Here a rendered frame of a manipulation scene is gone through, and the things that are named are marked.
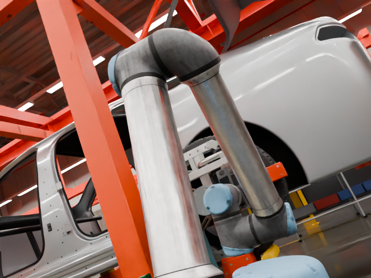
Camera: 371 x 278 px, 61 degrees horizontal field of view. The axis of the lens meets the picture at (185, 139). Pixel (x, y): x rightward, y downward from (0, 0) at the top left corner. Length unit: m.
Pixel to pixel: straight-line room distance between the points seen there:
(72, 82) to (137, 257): 1.04
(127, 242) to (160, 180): 1.05
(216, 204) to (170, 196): 0.36
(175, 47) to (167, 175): 0.30
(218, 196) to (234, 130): 0.25
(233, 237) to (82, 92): 1.25
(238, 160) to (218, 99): 0.17
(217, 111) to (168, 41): 0.20
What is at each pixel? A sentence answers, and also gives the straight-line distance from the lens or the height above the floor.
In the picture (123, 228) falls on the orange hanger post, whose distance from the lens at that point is 1.66.
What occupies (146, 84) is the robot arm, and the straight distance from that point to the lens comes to 0.74.
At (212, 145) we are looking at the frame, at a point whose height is 1.09.
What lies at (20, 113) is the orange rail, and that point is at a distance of 5.43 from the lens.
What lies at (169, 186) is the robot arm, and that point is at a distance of 0.62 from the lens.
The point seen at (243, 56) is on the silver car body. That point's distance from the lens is 2.11.
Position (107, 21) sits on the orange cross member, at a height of 2.60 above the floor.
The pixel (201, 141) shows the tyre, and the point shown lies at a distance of 1.66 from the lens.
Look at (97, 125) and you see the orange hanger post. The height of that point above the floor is 1.45.
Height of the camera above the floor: 0.74
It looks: 16 degrees up
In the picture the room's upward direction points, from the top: 23 degrees counter-clockwise
